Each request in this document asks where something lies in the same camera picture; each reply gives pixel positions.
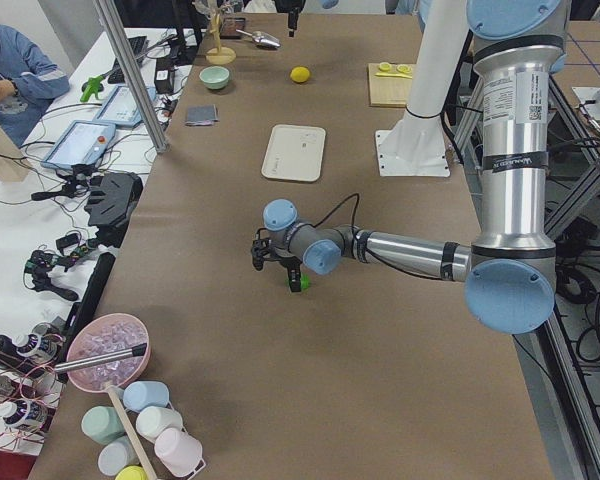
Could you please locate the black framed tray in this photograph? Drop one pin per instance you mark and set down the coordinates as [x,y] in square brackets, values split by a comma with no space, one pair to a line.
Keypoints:
[231,28]

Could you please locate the pink bowl with ice cubes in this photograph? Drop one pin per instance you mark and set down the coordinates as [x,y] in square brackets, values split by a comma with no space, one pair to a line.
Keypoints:
[120,336]

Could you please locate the pale green bowl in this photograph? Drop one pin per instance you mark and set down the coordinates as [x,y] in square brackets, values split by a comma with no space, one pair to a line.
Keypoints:
[214,77]

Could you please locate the metal scoop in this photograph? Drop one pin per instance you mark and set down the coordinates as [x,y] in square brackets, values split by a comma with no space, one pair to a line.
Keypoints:
[262,39]

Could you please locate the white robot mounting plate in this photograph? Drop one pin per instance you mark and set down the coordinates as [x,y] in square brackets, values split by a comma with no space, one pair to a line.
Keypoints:
[425,158]

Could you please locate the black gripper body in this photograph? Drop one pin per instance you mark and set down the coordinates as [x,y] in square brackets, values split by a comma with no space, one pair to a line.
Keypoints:
[292,20]
[286,261]

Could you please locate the aluminium frame post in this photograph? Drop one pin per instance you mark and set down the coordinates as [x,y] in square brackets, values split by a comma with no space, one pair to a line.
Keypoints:
[114,29]

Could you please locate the light blue cup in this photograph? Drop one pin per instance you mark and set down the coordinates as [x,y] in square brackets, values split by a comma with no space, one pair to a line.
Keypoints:
[142,394]

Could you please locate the pink cup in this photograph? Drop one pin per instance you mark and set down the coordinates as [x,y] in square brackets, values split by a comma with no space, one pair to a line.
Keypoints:
[181,453]

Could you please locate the white cup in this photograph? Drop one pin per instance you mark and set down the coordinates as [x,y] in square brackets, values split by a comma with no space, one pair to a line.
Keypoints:
[152,421]

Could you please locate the grey blue cup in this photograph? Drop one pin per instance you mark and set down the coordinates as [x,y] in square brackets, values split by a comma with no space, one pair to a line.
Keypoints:
[116,456]

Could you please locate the teach pendant tablet near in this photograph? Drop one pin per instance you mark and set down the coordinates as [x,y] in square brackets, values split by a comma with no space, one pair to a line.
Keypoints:
[82,143]

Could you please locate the lemon slices on board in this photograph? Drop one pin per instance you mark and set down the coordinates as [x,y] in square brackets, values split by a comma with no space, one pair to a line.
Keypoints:
[390,70]

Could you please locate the grey folded cloth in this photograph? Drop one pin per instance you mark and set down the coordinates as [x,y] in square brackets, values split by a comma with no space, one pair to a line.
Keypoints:
[204,115]

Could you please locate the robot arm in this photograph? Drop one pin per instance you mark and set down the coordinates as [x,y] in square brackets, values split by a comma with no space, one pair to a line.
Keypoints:
[283,6]
[508,270]

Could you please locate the black device stand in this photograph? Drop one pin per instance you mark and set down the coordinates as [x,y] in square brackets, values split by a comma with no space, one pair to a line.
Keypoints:
[113,197]

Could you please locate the wooden stand with round base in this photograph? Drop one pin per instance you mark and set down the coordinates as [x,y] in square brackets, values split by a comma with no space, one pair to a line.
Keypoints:
[215,12]

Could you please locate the black power adapter box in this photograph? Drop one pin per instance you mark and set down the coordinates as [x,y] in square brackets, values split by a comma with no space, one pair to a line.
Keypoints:
[164,75]

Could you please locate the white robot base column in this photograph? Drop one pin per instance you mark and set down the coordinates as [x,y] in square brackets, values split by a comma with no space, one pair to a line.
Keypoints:
[445,31]

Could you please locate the white rabbit print tray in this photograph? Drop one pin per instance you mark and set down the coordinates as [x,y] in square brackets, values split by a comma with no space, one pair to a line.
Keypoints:
[294,153]

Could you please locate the teach pendant tablet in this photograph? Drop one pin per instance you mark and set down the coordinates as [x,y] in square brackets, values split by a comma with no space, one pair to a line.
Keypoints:
[120,109]
[82,143]

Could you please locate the wooden stick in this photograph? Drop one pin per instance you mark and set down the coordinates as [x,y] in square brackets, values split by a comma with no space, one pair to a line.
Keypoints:
[113,393]

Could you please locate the green lime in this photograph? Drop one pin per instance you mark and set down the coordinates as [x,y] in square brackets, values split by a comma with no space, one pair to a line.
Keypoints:
[305,282]

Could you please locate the yellow lemon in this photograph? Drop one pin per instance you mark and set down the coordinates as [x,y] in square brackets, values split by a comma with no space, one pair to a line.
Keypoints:
[300,74]

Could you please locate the person in blue shirt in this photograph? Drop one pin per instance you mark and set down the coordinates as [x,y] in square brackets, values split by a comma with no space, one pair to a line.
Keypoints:
[29,83]

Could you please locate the yellow cup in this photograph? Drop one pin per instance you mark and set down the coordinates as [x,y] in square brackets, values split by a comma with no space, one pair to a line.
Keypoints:
[132,472]

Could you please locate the wooden cutting board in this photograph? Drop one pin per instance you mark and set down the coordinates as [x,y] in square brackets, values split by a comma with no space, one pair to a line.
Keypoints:
[388,92]

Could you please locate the light green cup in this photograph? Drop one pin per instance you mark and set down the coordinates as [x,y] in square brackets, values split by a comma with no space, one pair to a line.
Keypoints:
[102,425]

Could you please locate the teach pendant tablet far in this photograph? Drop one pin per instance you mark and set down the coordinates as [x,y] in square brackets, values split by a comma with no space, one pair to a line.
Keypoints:
[120,109]

